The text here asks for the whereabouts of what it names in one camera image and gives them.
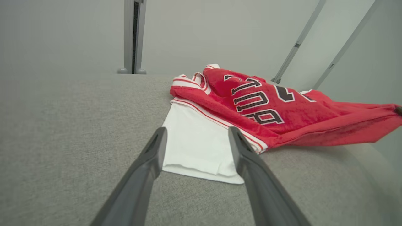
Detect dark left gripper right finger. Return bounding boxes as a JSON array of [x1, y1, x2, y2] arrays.
[[228, 126, 312, 226]]

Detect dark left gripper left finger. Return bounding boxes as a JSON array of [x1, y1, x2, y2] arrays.
[[90, 126, 168, 226]]

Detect red jersey shirt white sleeves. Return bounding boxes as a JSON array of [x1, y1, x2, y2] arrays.
[[161, 63, 402, 185]]

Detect grey metal partition post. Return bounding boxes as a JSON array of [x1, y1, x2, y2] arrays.
[[124, 0, 147, 75]]

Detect grey metal wall rail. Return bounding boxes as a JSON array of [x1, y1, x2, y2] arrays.
[[312, 0, 382, 91], [271, 0, 326, 85]]

